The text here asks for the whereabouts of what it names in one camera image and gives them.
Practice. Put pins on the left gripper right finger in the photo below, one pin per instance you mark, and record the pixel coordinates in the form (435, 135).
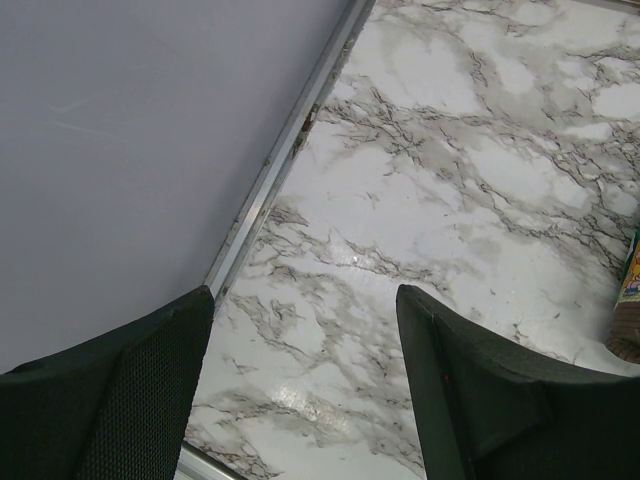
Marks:
(488, 408)

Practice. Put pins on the green brown wrapped roll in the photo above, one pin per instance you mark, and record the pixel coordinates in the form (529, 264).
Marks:
(623, 336)

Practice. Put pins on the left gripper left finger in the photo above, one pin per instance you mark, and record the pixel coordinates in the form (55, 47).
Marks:
(113, 407)

